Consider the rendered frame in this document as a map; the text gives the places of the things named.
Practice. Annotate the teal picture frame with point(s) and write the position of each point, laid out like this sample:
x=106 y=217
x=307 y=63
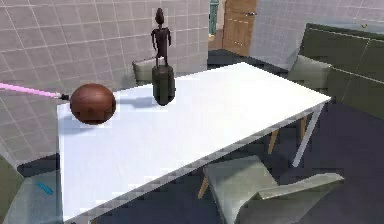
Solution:
x=213 y=15

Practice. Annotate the dark brown figure statue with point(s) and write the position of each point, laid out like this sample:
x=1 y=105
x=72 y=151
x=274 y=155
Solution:
x=163 y=66

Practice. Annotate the grey-green chair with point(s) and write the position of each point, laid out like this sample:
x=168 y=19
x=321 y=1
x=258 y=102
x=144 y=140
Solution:
x=143 y=71
x=308 y=71
x=246 y=190

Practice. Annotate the dark green cupboard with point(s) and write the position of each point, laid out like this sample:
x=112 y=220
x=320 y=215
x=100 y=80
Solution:
x=353 y=66

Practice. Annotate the blue flat object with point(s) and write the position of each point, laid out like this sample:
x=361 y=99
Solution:
x=45 y=188

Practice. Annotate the brown basketball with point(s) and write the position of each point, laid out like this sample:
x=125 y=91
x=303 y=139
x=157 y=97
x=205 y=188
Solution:
x=92 y=103

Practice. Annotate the white table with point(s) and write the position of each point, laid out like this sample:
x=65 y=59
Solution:
x=186 y=133

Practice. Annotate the brown wooden door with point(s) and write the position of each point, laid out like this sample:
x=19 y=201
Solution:
x=239 y=26

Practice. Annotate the pink baseball bat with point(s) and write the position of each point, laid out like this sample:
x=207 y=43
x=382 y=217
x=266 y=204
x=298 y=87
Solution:
x=30 y=90

